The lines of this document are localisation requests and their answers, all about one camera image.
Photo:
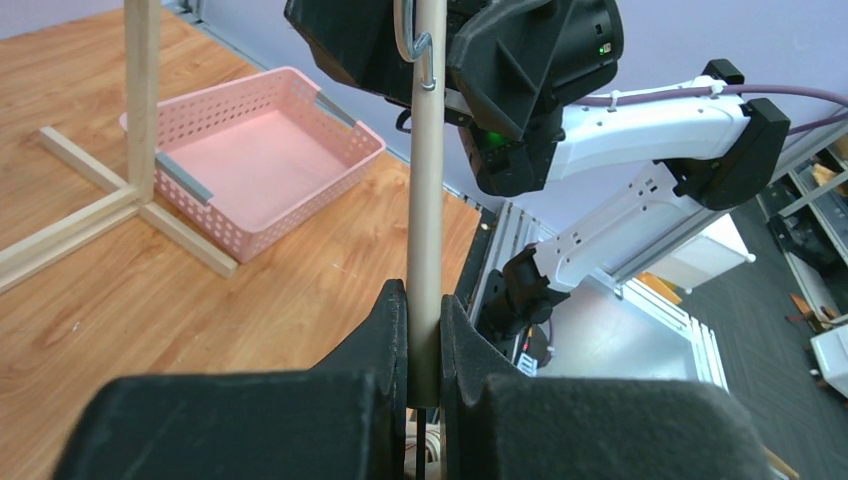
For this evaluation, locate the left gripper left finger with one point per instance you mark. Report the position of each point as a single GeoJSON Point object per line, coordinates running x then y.
{"type": "Point", "coordinates": [344, 418]}

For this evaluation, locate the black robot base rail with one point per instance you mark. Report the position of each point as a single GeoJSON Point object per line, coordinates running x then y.
{"type": "Point", "coordinates": [494, 243]}

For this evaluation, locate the cream underwear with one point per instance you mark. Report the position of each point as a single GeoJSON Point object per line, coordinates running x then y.
{"type": "Point", "coordinates": [433, 451]}

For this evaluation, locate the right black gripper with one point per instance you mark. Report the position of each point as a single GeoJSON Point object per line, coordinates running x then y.
{"type": "Point", "coordinates": [500, 57]}

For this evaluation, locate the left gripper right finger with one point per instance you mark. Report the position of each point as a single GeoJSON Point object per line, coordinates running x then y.
{"type": "Point", "coordinates": [498, 423]}

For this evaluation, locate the beige hanger with cream underwear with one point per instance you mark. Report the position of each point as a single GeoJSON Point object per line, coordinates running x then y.
{"type": "Point", "coordinates": [424, 199]}

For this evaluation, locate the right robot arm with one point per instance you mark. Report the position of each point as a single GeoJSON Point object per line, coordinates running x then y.
{"type": "Point", "coordinates": [674, 150]}

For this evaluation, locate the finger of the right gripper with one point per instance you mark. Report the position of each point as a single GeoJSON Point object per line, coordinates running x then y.
{"type": "Point", "coordinates": [352, 41]}

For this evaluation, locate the pink plastic basket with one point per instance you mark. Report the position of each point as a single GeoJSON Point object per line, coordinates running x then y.
{"type": "Point", "coordinates": [252, 159]}

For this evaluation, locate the wooden clothes rack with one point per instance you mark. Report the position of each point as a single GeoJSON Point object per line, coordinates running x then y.
{"type": "Point", "coordinates": [125, 197]}

